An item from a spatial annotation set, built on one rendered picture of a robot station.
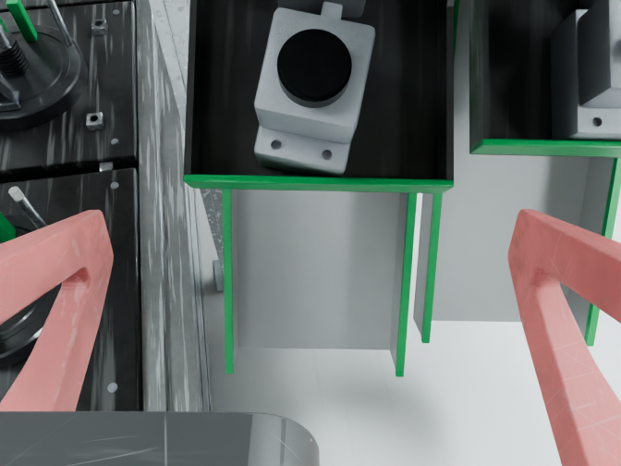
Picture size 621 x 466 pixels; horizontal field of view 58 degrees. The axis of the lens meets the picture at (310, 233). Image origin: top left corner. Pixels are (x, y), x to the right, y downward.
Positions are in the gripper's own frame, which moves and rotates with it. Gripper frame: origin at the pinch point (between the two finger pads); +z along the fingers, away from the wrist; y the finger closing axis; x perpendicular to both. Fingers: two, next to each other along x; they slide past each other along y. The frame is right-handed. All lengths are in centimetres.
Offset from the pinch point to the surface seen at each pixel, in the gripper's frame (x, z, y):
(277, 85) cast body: 1.0, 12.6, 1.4
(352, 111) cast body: 1.8, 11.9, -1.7
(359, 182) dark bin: 6.1, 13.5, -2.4
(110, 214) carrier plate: 22.3, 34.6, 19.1
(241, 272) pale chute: 20.3, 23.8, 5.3
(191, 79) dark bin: 2.3, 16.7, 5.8
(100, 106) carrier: 17, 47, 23
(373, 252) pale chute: 18.9, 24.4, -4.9
